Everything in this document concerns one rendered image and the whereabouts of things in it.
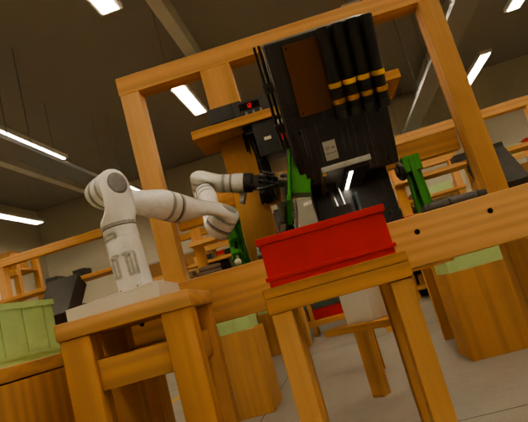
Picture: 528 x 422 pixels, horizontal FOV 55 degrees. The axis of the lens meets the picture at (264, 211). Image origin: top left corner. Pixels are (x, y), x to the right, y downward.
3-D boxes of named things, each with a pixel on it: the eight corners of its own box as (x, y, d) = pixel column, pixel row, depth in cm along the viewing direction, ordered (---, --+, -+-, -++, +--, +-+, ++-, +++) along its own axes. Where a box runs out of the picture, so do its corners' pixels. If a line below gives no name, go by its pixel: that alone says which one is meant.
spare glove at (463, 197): (474, 201, 161) (472, 194, 161) (490, 193, 150) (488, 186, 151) (416, 217, 159) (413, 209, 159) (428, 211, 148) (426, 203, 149)
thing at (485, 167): (515, 204, 204) (437, -4, 221) (168, 302, 214) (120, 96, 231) (507, 208, 213) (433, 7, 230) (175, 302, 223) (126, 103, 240)
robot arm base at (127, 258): (147, 285, 126) (128, 221, 129) (113, 295, 127) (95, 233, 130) (159, 284, 135) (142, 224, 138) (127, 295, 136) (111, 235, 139)
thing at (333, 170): (372, 162, 158) (370, 153, 158) (323, 177, 159) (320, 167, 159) (362, 187, 196) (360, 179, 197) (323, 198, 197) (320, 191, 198)
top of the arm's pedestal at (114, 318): (191, 305, 114) (187, 288, 115) (55, 343, 114) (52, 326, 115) (213, 303, 145) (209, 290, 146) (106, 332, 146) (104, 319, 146)
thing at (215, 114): (244, 115, 215) (240, 100, 217) (210, 125, 216) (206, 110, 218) (246, 120, 222) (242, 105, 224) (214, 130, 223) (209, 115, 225)
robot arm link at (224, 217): (246, 217, 165) (184, 200, 147) (233, 240, 167) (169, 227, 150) (233, 203, 171) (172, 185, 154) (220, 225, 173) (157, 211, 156)
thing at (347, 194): (406, 227, 187) (378, 142, 193) (327, 249, 189) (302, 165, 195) (398, 232, 205) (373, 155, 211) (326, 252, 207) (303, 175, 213)
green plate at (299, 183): (311, 206, 175) (309, 147, 178) (287, 207, 176) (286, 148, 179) (312, 211, 187) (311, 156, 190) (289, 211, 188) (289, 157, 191)
